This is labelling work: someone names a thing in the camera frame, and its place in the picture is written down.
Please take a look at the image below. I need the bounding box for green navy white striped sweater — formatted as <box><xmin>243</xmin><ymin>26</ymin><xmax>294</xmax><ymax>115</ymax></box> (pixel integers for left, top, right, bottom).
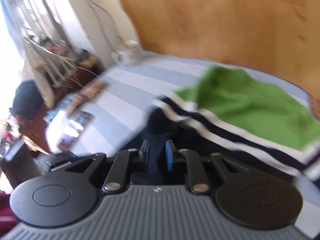
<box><xmin>130</xmin><ymin>66</ymin><xmax>319</xmax><ymax>185</ymax></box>

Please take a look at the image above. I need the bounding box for light blue striped bedsheet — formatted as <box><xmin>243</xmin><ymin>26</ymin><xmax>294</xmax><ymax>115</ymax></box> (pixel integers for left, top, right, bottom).
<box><xmin>71</xmin><ymin>53</ymin><xmax>319</xmax><ymax>239</ymax></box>

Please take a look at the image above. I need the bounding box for dark photo booklet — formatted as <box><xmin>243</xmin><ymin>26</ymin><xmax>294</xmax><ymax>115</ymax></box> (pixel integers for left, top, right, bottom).
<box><xmin>57</xmin><ymin>110</ymin><xmax>93</xmax><ymax>152</ymax></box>

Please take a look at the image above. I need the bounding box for brown patterned packet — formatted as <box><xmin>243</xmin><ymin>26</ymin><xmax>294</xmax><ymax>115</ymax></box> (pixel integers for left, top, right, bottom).
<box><xmin>66</xmin><ymin>80</ymin><xmax>108</xmax><ymax>117</ymax></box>

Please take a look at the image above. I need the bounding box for white enamel mug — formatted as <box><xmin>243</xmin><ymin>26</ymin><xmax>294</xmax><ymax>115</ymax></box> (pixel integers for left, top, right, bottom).
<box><xmin>111</xmin><ymin>40</ymin><xmax>143</xmax><ymax>65</ymax></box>

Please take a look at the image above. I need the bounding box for black round bag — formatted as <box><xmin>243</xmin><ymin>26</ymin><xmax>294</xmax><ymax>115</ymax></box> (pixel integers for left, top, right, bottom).
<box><xmin>10</xmin><ymin>80</ymin><xmax>44</xmax><ymax>119</ymax></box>

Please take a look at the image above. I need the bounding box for brown perforated cushion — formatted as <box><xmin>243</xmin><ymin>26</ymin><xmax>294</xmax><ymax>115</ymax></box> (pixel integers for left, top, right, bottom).
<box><xmin>309</xmin><ymin>94</ymin><xmax>320</xmax><ymax>120</ymax></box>

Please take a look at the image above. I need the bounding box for wooden headboard panel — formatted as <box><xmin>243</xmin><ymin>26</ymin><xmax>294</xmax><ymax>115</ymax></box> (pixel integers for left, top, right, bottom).
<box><xmin>120</xmin><ymin>0</ymin><xmax>319</xmax><ymax>98</ymax></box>

